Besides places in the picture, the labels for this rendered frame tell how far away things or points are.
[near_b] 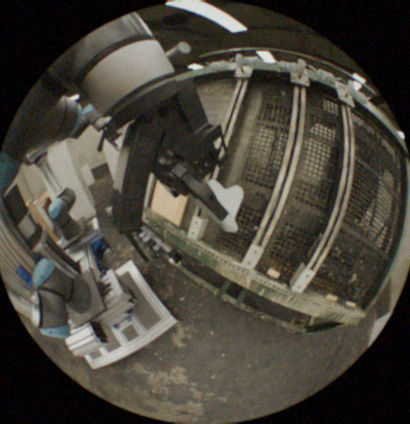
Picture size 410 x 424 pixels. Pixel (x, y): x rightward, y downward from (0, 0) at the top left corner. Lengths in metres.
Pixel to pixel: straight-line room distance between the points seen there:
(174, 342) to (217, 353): 0.43
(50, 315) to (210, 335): 1.32
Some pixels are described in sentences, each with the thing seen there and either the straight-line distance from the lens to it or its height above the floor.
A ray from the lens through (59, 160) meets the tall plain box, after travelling 2.96.
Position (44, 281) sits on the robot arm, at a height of 1.26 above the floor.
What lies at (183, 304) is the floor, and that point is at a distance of 1.50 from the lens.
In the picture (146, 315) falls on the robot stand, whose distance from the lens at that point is 1.37.
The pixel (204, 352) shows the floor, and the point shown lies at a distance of 1.51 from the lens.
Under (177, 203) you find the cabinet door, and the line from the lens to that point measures 0.81.
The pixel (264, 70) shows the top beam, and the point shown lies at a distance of 0.96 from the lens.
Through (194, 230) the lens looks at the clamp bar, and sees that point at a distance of 0.67.
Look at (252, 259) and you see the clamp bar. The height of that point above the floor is 0.97.
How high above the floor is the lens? 1.47
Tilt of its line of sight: 41 degrees down
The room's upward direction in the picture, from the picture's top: straight up
